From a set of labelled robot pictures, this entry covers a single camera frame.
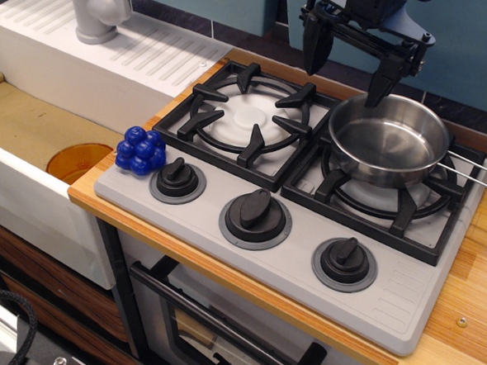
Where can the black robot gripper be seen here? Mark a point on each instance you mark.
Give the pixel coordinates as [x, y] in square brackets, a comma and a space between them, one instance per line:
[381, 28]

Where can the stainless steel pan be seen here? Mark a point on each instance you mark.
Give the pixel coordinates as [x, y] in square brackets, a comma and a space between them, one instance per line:
[396, 144]

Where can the blue toy blueberry cluster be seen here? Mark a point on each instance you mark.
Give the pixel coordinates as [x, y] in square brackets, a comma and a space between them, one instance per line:
[141, 152]

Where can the grey toy stove top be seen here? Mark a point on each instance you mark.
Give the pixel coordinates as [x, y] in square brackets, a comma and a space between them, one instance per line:
[392, 312]

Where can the black middle stove knob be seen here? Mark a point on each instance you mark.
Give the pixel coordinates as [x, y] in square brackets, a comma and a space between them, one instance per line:
[255, 221]

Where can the black stove knob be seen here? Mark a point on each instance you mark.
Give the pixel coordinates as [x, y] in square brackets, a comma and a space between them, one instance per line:
[344, 265]
[255, 221]
[177, 183]

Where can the black right stove knob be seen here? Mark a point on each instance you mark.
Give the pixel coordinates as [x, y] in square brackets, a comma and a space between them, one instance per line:
[344, 265]

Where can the black left stove knob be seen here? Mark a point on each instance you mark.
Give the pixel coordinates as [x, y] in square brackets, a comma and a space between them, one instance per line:
[177, 183]

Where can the black left burner grate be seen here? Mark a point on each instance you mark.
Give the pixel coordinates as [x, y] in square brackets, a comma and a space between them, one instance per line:
[244, 125]

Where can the black burner grate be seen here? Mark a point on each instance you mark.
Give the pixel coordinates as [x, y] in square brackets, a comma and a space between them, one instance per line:
[427, 221]
[244, 125]

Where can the black right burner grate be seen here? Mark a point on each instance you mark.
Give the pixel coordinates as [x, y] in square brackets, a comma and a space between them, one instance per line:
[427, 221]

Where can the grey toy faucet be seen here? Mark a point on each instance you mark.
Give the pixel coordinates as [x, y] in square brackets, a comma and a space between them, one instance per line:
[97, 20]

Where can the orange translucent plate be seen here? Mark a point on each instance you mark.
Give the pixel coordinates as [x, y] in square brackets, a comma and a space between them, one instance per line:
[71, 163]

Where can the white toy sink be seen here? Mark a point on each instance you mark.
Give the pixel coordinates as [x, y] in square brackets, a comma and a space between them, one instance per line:
[56, 92]

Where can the wooden drawer front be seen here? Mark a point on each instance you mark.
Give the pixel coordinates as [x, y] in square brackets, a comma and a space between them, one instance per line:
[70, 307]

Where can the oven door with black handle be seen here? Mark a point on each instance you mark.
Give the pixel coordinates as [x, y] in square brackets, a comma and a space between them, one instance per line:
[156, 278]

